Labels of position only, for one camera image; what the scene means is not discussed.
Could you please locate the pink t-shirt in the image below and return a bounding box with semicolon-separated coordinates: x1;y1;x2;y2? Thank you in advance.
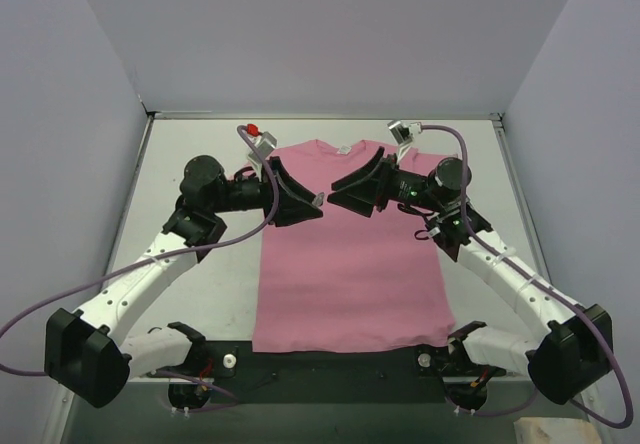
234;138;461;355

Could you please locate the round green brooch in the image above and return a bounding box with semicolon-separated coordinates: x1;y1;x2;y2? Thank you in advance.
312;192;325;208

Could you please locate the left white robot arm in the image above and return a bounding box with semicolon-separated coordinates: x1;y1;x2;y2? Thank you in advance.
44;155;323;408

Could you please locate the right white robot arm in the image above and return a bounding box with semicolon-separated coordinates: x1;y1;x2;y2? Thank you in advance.
328;149;613;404

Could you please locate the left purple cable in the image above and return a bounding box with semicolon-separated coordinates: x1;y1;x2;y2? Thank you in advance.
0;124;281;413

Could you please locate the purple cable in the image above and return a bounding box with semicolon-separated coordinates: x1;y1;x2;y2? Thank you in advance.
422;123;632;426
0;124;281;413

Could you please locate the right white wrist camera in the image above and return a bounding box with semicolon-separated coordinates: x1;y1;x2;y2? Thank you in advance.
387;120;422;163

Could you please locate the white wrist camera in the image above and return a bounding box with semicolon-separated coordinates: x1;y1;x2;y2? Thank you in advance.
387;120;422;163
240;123;277;168

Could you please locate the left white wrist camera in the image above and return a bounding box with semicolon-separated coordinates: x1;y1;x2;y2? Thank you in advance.
240;123;277;168

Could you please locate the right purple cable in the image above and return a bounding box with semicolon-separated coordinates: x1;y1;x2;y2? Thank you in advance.
422;123;632;426

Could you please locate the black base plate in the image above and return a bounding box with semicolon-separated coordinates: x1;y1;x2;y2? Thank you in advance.
152;341;506;408

